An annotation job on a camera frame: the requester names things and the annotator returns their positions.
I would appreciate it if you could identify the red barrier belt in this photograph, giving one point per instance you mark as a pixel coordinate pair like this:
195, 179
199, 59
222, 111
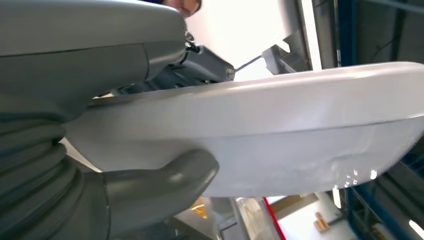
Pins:
274, 218

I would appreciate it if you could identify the blue metal shelf rack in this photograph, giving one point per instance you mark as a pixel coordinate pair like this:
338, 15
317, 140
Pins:
346, 33

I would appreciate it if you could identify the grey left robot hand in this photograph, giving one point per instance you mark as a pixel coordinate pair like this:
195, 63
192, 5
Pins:
82, 49

